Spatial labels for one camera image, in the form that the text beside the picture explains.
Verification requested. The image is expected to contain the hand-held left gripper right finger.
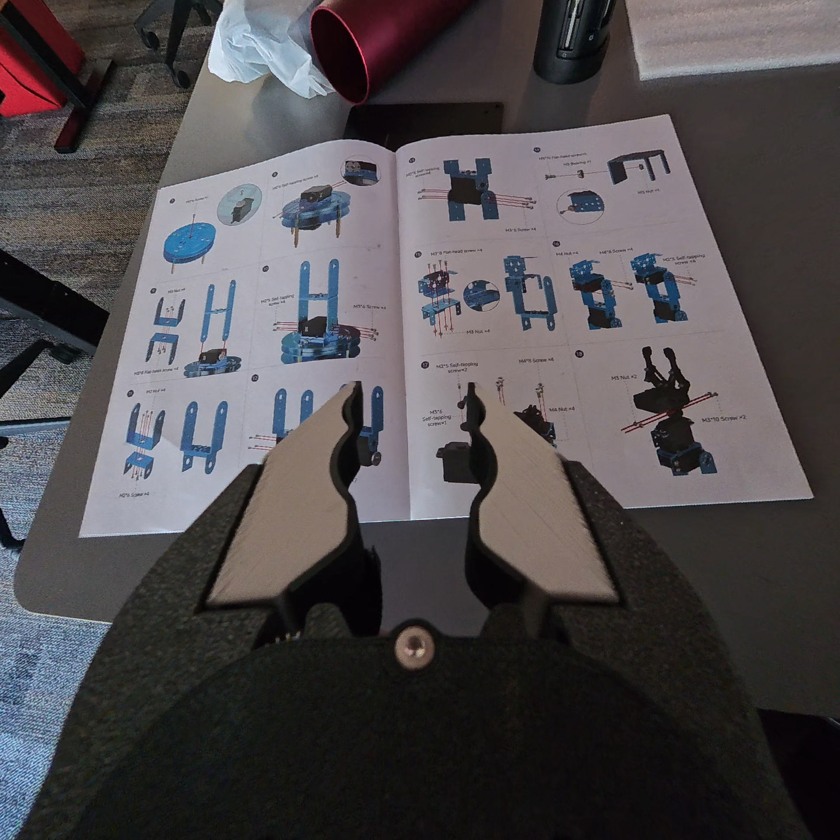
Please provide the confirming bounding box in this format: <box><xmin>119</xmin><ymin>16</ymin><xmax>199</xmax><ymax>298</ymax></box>
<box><xmin>462</xmin><ymin>382</ymin><xmax>622</xmax><ymax>636</ymax></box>

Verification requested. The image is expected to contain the black chair base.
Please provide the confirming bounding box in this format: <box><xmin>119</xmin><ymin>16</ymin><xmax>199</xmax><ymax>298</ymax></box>
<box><xmin>134</xmin><ymin>0</ymin><xmax>217</xmax><ymax>89</ymax></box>

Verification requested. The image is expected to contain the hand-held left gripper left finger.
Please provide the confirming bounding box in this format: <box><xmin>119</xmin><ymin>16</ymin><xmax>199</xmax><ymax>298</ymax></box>
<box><xmin>204</xmin><ymin>381</ymin><xmax>383</xmax><ymax>634</ymax></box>

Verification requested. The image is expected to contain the red cabinet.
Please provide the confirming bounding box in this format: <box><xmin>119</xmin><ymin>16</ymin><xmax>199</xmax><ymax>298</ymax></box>
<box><xmin>0</xmin><ymin>0</ymin><xmax>116</xmax><ymax>153</ymax></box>

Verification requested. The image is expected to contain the white crumpled plastic wrap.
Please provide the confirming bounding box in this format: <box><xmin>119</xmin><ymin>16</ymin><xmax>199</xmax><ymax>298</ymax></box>
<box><xmin>209</xmin><ymin>0</ymin><xmax>329</xmax><ymax>99</ymax></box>

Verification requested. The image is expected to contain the black flat plate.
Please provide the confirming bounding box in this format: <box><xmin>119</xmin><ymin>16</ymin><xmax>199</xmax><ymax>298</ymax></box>
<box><xmin>344</xmin><ymin>101</ymin><xmax>505</xmax><ymax>142</ymax></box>

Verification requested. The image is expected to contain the black perforated cylinder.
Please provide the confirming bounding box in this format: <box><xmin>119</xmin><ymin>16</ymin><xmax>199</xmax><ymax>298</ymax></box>
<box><xmin>533</xmin><ymin>0</ymin><xmax>618</xmax><ymax>85</ymax></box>

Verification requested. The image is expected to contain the open instruction booklet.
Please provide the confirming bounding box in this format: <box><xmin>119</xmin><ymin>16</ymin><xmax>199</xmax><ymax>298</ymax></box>
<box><xmin>79</xmin><ymin>113</ymin><xmax>815</xmax><ymax>539</ymax></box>

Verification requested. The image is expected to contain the white foam sheet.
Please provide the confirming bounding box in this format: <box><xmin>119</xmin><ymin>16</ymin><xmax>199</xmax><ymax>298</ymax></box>
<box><xmin>623</xmin><ymin>0</ymin><xmax>840</xmax><ymax>83</ymax></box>

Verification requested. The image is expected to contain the red metal tube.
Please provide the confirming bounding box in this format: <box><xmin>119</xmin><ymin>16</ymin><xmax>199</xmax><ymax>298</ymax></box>
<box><xmin>310</xmin><ymin>0</ymin><xmax>476</xmax><ymax>106</ymax></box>

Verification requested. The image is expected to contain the black metal desk frame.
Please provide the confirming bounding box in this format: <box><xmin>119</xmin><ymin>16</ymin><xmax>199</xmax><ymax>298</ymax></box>
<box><xmin>0</xmin><ymin>249</ymin><xmax>109</xmax><ymax>552</ymax></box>

